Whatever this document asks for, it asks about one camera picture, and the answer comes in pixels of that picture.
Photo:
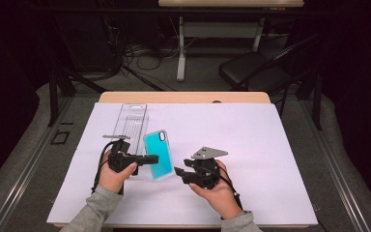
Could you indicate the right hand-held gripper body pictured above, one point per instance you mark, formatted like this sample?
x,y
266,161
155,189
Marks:
x,y
206,170

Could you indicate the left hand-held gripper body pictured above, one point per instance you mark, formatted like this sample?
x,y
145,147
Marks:
x,y
119,159

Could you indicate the blue translucent phone case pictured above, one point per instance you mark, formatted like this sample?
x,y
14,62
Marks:
x,y
157,151

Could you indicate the clear plastic ribbed box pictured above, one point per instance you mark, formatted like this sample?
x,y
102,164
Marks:
x,y
135,119

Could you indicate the person's left hand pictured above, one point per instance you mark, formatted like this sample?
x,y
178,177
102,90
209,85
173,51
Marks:
x,y
112,180

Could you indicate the person's right hand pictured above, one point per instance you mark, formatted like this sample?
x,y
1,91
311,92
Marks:
x,y
220,196

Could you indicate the white table sheet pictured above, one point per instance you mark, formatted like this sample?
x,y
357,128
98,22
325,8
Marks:
x,y
238,129

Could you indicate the black metal stand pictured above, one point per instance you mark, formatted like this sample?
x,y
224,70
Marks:
x,y
53,96
317,103

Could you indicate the black folding chair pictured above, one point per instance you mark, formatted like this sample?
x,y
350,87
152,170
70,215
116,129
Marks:
x,y
248,69

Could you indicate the wooden desk with white legs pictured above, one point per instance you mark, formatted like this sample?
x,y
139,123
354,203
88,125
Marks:
x,y
219,29

